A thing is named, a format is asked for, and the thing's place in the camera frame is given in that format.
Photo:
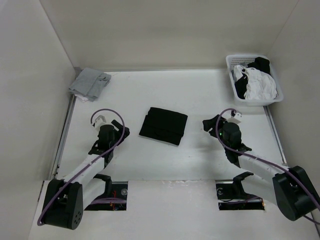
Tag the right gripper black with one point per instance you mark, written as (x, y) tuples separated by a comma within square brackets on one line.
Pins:
[(208, 124)]

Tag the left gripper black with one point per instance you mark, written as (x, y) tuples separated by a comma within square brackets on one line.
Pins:
[(119, 128)]

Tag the black tank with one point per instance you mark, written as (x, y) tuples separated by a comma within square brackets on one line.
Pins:
[(263, 65), (164, 125)]

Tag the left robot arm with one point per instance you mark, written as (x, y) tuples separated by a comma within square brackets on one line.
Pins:
[(87, 188)]

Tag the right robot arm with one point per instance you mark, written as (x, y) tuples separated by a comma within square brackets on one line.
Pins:
[(289, 188)]

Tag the folded white tank top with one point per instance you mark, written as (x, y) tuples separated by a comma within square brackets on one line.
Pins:
[(83, 99)]

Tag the folded grey tank top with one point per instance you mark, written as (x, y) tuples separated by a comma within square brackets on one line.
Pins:
[(90, 83)]

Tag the white tank top in basket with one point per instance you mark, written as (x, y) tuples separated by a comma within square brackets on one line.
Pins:
[(260, 83)]

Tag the black tank top in basket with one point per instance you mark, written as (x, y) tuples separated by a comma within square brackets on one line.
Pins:
[(263, 65)]

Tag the white plastic laundry basket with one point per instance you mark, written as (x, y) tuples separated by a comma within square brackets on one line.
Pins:
[(246, 58)]

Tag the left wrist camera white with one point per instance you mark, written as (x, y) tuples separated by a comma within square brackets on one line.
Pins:
[(99, 122)]

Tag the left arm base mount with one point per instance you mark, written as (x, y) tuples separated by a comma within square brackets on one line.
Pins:
[(114, 198)]

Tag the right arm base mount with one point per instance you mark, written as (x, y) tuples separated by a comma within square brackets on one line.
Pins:
[(232, 197)]

